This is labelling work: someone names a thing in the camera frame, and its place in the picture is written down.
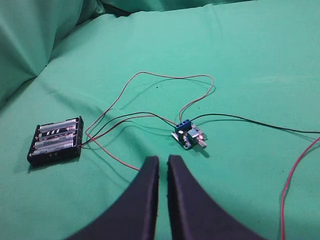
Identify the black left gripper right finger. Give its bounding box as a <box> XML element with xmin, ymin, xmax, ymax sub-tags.
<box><xmin>167</xmin><ymin>155</ymin><xmax>262</xmax><ymax>240</ymax></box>

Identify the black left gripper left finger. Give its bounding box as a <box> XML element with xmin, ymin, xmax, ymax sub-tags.
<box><xmin>68</xmin><ymin>156</ymin><xmax>159</xmax><ymax>240</ymax></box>

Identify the blue motor controller board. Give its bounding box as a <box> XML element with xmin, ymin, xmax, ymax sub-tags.
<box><xmin>171</xmin><ymin>119</ymin><xmax>207</xmax><ymax>150</ymax></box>

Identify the silver aa battery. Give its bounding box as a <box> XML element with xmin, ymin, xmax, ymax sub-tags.
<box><xmin>34</xmin><ymin>135</ymin><xmax>74</xmax><ymax>150</ymax></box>
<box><xmin>39</xmin><ymin>118</ymin><xmax>77</xmax><ymax>133</ymax></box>
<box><xmin>30</xmin><ymin>143</ymin><xmax>73</xmax><ymax>157</ymax></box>

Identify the black battery holder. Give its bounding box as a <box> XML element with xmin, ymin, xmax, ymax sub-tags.
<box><xmin>27</xmin><ymin>116</ymin><xmax>84</xmax><ymax>167</ymax></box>

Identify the silver AA battery top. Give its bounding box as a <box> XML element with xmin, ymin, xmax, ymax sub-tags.
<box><xmin>39</xmin><ymin>118</ymin><xmax>77</xmax><ymax>133</ymax></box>

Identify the silver AA battery bottom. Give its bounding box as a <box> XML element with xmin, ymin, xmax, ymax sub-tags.
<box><xmin>30</xmin><ymin>143</ymin><xmax>73</xmax><ymax>157</ymax></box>

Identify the black striped AA battery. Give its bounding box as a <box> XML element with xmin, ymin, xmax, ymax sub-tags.
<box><xmin>37</xmin><ymin>126</ymin><xmax>76</xmax><ymax>141</ymax></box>

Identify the green backdrop cloth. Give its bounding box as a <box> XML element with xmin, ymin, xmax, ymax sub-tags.
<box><xmin>0</xmin><ymin>0</ymin><xmax>320</xmax><ymax>111</ymax></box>

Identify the black thin wire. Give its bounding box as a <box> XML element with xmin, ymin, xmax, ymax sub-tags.
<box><xmin>79</xmin><ymin>112</ymin><xmax>179</xmax><ymax>148</ymax></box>

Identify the red turntable wire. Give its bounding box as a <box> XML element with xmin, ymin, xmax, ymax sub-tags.
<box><xmin>279</xmin><ymin>136</ymin><xmax>320</xmax><ymax>240</ymax></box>

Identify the black turntable wire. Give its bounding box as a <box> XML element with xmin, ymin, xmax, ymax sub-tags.
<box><xmin>191</xmin><ymin>113</ymin><xmax>320</xmax><ymax>134</ymax></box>

